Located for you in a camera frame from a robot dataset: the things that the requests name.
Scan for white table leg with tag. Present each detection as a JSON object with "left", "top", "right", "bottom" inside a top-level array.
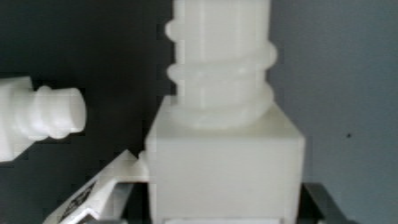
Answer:
[{"left": 0, "top": 77, "right": 87, "bottom": 162}]

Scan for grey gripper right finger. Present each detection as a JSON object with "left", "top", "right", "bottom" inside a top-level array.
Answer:
[{"left": 300, "top": 183, "right": 356, "bottom": 224}]

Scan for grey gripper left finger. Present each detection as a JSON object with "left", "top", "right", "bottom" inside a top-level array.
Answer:
[{"left": 94, "top": 183, "right": 148, "bottom": 224}]

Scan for white table leg front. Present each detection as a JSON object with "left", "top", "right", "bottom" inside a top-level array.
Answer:
[{"left": 43, "top": 150, "right": 149, "bottom": 224}]

